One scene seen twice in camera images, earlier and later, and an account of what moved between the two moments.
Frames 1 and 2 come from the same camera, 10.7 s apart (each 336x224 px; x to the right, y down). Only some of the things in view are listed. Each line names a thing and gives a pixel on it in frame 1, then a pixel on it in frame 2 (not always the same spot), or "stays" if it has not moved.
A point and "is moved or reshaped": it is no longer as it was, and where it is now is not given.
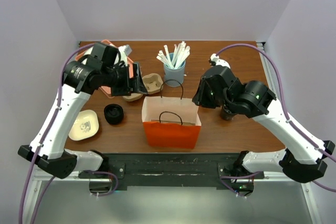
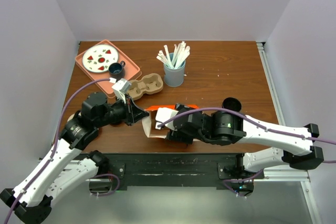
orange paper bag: [170, 122] is moved or reshaped
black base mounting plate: [178, 170] stays
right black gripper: [200, 98] to [179, 136]
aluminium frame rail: [273, 85] stays
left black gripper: [127, 88] to [133, 114]
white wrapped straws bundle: [180, 52] stays
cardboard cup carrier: [153, 83] stays
